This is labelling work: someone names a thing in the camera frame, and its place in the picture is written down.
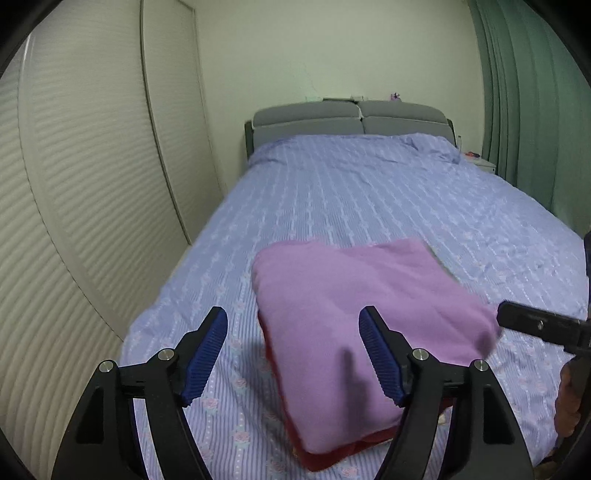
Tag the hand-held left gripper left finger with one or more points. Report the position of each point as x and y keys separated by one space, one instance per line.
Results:
x=207 y=355

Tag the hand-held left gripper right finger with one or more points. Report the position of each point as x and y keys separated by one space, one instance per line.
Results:
x=381 y=355

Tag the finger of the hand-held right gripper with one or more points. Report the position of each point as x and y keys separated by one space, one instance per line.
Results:
x=538 y=323

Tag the purple garment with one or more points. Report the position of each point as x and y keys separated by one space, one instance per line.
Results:
x=332 y=314

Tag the red garment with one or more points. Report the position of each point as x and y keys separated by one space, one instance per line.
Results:
x=351 y=454

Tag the person's right hand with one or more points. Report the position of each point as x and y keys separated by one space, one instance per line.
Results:
x=569 y=401

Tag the white nightstand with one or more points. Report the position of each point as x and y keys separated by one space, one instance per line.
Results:
x=482 y=162

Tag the floral striped blue bedsheet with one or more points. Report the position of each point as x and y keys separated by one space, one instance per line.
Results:
x=351 y=184

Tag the beige wardrobe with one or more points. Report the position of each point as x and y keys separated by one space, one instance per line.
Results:
x=83 y=184

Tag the green curtain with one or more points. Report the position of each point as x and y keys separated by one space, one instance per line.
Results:
x=531 y=101

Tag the grey padded headboard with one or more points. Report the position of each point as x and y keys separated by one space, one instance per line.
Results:
x=323 y=122

